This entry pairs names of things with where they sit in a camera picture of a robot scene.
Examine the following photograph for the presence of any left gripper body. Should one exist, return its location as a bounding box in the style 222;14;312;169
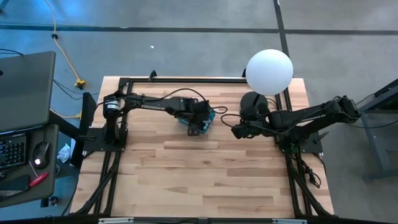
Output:
183;99;214;136

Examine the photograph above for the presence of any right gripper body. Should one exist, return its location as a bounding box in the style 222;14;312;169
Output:
230;121;254;140

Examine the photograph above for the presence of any teal plastic box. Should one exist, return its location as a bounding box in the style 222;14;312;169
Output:
176;107;216;136

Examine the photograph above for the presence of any black round lamp base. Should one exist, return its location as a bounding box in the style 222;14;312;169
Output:
239;91;269;118

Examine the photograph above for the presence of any black desk stand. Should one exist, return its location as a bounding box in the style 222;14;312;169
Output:
48;91;98;169

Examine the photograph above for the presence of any black crossbeam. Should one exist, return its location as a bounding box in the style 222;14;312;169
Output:
0;213;398;224

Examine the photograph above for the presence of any white crumpled paper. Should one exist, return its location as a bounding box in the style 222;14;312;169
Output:
57;143;73;164

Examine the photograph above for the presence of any black computer mouse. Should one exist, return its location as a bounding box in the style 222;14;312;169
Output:
32;141;51;170

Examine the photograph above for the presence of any desk caster wheel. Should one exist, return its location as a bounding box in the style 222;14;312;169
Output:
39;195;59;208

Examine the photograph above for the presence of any grey laptop lid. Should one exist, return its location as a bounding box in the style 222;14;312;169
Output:
0;51;57;134

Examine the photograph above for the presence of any grey side desk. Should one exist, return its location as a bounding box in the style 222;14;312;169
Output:
0;124;60;209

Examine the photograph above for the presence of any black keyboard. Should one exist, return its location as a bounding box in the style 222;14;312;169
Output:
0;133;27;171

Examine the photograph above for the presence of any black flat pad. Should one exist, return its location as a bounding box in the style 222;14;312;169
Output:
0;174;32;200

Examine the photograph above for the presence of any black aluminium table frame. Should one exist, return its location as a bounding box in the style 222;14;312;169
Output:
70;70;336;218

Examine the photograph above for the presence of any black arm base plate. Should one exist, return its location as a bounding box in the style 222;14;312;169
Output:
81;127;129;153
275;129;325;156

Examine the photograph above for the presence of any black cable bundle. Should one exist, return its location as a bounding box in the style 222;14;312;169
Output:
290;151;323;190

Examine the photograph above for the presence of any grey metal bracket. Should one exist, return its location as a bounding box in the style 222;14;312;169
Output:
272;218;308;224
98;217;135;224

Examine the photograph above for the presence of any yellow extension cable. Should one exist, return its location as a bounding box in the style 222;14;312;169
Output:
43;0;87;121

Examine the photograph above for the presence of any grey metal desk frame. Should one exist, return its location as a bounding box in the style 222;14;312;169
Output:
357;77;398;182

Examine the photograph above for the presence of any red-handled screwdriver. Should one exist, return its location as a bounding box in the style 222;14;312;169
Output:
28;160;50;188

